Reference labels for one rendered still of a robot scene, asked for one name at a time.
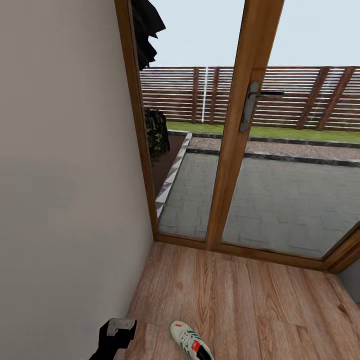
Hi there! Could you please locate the gym shoe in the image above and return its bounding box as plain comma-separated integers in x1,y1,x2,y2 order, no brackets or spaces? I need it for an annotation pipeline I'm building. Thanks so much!
170,320,215,360

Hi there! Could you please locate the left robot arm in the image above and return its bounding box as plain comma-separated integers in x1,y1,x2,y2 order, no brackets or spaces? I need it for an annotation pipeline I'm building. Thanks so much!
89,318,137,360

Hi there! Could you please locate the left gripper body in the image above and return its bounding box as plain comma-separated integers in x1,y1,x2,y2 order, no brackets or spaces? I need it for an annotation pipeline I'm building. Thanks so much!
97,327,130,358

